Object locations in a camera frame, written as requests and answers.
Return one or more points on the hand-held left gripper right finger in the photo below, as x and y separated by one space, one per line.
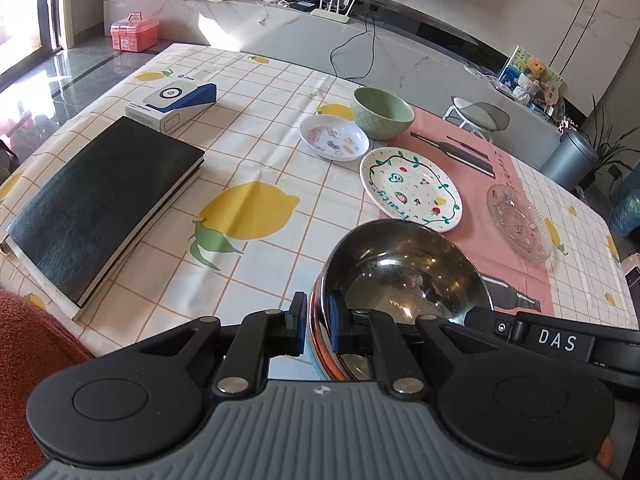
334 321

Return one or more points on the pink storage case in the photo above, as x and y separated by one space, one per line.
134 32

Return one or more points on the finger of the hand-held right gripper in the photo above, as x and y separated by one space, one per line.
492 324

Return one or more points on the green potted plant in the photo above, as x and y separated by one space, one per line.
610 145

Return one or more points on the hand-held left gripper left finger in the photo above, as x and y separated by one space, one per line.
301 322

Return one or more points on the lemon print checked tablecloth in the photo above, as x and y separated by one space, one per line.
270 170

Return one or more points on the grey round trash can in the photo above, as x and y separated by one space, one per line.
570 160

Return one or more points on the pink printed placemat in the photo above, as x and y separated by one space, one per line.
475 160

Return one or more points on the stainless steel bowl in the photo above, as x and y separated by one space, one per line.
400 275

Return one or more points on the white painted fruit plate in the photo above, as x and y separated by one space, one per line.
407 187

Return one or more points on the white router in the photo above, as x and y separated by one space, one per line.
331 12

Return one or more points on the small white sticker dish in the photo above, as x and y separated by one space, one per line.
332 137

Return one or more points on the orange fuzzy cloth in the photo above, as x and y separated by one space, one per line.
30 360

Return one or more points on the brown teddy bear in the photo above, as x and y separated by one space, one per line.
536 69

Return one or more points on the clear glass beaded plate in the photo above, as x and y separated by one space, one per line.
520 222

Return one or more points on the black notebook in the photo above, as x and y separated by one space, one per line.
95 210

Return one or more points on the blue water jug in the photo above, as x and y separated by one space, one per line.
625 215

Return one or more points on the green ceramic bowl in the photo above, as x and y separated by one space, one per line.
382 110

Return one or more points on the blue and white box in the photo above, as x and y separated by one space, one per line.
172 102

